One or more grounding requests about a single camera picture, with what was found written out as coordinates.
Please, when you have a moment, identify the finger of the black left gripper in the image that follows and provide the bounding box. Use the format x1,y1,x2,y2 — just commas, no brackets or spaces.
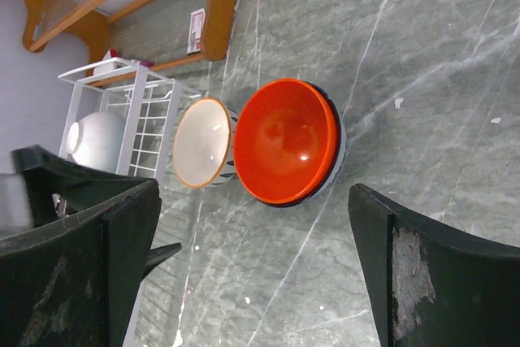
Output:
144,242,182,278
11,145,141,228

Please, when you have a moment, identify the wooden shelf rack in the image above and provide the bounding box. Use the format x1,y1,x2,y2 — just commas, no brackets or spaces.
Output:
0,0,244,88

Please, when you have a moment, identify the red white package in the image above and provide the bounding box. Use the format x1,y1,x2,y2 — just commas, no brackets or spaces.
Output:
187,8,206,54

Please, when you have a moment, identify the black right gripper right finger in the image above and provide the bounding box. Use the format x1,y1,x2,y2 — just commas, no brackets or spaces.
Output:
348,184,519,346

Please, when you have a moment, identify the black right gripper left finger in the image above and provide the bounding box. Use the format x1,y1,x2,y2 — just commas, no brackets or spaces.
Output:
1,180,161,346

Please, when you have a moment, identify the white bowl with leaf pattern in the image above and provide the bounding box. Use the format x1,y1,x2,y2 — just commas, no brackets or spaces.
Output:
172,98,239,189

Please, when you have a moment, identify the white box on shelf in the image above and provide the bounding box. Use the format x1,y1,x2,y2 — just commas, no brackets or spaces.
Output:
93,48,118,76

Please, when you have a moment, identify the orange bowl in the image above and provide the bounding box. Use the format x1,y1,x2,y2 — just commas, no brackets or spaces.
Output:
233,78,338,204

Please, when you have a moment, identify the white wire dish rack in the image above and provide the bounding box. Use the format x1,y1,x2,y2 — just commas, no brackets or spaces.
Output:
56,56,204,347

